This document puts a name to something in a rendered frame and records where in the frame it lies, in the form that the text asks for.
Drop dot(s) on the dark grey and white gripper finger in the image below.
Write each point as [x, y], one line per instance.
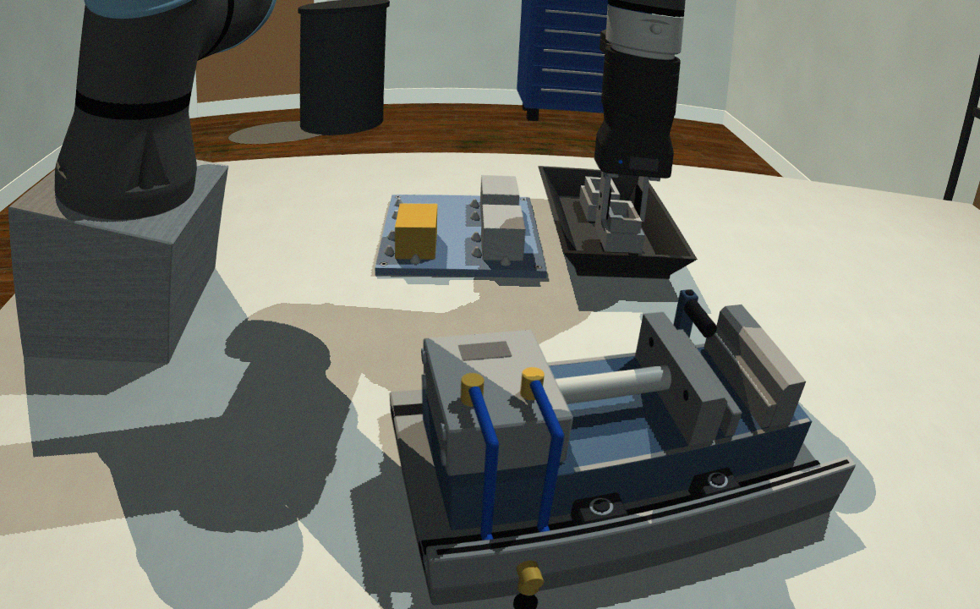
[605, 194]
[641, 195]

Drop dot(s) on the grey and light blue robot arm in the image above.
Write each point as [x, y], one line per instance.
[129, 146]

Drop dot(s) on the yellow cube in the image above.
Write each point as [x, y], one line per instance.
[416, 231]

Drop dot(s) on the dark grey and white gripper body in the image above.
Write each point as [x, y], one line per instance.
[640, 84]

